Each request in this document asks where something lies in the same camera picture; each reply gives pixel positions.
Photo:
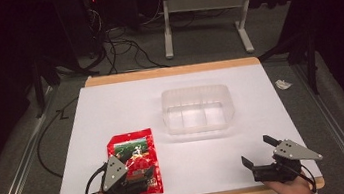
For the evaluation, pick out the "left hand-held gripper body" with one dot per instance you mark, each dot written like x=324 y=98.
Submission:
x=113 y=172

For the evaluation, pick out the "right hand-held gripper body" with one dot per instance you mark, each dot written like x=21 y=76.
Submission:
x=293 y=152

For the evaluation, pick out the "red snack packet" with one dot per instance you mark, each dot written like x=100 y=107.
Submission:
x=138 y=148

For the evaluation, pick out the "clear plastic container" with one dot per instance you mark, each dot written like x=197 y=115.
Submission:
x=197 y=108

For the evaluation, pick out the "person's right hand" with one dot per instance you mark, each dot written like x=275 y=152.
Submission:
x=290 y=191

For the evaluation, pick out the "white table mat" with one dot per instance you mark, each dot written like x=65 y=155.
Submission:
x=202 y=160

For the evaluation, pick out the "crumpled white paper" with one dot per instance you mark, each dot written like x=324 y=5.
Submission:
x=283 y=84

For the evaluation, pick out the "black metal stand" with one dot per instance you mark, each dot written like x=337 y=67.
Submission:
x=42 y=84
x=302 y=56

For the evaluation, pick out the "silver floor rail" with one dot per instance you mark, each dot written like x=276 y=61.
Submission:
x=21 y=167
x=334 y=122

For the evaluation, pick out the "white metal desk frame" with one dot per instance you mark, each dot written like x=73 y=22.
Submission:
x=204 y=1

